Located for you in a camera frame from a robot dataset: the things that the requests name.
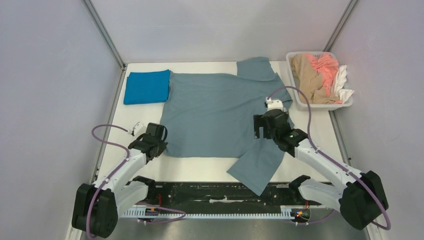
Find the aluminium frame post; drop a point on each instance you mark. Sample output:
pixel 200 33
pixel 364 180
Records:
pixel 352 4
pixel 89 5

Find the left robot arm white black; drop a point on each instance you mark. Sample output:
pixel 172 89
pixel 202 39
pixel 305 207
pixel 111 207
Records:
pixel 99 205

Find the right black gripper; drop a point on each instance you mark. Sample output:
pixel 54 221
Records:
pixel 260 125

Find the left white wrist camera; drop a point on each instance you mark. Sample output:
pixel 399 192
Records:
pixel 137 129

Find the white t shirt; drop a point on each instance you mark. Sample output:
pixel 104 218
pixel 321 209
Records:
pixel 338 89

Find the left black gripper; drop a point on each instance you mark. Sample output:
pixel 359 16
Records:
pixel 162 147

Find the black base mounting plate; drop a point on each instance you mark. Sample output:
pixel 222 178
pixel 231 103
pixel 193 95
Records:
pixel 222 197

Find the grey-blue t shirt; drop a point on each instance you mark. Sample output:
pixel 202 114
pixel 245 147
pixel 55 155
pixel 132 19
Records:
pixel 211 115

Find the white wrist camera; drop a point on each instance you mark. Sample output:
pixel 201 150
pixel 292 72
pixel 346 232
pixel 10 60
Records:
pixel 137 129
pixel 274 104

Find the pink t shirt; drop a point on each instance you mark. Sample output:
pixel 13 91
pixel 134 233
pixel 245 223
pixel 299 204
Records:
pixel 327 68

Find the beige t shirt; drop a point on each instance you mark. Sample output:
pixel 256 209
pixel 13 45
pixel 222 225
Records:
pixel 309 81

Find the left aluminium frame post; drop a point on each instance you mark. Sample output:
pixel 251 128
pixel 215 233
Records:
pixel 89 5

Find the folded bright blue t shirt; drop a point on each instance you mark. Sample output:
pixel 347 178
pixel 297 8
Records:
pixel 147 87

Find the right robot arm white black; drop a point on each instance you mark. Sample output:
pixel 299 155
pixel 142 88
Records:
pixel 359 197

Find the white plastic laundry basket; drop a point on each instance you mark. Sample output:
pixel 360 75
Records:
pixel 294 81

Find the white slotted cable duct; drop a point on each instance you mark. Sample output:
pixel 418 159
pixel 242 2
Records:
pixel 142 212

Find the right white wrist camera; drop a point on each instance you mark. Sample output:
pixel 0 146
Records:
pixel 274 104

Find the right aluminium frame post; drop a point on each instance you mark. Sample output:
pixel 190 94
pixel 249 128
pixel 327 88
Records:
pixel 352 4

